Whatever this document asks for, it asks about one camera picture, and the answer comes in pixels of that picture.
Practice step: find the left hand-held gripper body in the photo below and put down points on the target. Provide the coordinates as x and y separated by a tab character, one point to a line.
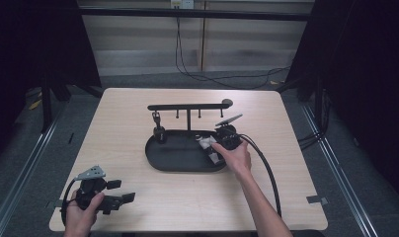
89	186

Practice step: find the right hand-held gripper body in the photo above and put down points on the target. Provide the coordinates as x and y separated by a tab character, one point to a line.
228	138

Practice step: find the grey key pouch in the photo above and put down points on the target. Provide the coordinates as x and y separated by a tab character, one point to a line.
205	142

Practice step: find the black key rack with tray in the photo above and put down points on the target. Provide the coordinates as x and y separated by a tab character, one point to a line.
181	154

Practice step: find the person's right hand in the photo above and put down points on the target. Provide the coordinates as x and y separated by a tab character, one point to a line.
238	161

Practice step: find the person's left hand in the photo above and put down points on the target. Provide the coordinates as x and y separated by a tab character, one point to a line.
80	219

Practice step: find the grey tape strip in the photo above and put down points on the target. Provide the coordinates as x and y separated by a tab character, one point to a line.
316	199
54	204

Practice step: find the black metal stand leg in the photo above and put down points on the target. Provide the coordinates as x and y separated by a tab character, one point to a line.
318	105
46	105

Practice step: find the yellow tape scrap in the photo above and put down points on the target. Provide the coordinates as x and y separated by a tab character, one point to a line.
35	104

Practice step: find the black horizontal bar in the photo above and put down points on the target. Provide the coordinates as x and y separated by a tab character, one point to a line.
194	14

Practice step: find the black curtain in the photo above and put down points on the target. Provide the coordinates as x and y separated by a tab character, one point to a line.
26	49
368	82

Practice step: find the metal floor rail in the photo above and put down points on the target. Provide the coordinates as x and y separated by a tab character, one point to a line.
23	174
342	177

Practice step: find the white wall socket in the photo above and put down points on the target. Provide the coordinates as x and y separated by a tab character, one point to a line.
182	3

